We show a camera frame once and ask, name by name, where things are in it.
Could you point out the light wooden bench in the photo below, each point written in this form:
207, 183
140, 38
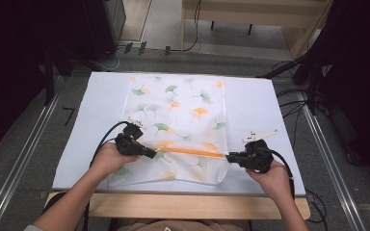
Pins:
257, 12

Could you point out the wooden table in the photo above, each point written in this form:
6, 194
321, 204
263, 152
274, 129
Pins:
189, 207

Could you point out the black curtain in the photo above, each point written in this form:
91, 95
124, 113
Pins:
9, 64
359, 64

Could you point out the black metal stand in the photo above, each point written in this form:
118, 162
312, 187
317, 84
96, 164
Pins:
48, 80

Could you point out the black cabinet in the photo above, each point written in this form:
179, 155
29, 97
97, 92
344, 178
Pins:
104, 29

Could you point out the person's right hand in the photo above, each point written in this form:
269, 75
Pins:
271, 183

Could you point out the person's left hand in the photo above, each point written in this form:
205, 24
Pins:
109, 160

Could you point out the leaf print mesh laundry bag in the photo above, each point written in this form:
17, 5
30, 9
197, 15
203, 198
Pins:
179, 112

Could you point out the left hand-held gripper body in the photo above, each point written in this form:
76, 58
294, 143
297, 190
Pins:
128, 144

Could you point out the white table board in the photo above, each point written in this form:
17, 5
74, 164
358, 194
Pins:
257, 102

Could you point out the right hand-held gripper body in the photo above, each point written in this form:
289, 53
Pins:
257, 157

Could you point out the metal floor rail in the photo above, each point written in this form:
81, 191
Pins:
330, 160
22, 154

